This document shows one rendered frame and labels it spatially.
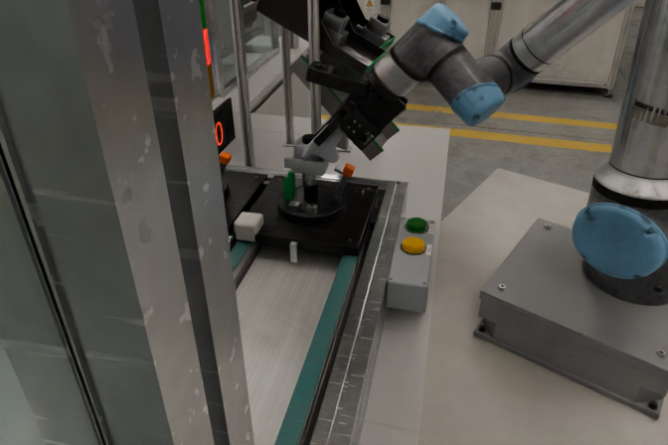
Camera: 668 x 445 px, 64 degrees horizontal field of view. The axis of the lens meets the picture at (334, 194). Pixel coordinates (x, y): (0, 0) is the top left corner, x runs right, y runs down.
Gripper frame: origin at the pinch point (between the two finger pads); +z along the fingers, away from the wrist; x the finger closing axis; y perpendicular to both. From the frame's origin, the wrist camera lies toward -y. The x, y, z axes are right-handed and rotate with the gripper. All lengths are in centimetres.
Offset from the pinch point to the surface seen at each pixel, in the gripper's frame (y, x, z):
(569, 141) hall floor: 155, 281, 10
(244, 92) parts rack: -17.1, 19.0, 10.9
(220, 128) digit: -13.5, -18.4, -2.0
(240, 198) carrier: -2.6, 0.3, 20.1
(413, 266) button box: 26.3, -14.2, -4.0
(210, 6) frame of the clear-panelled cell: -49, 86, 31
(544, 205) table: 54, 31, -15
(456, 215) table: 38.7, 21.7, -1.5
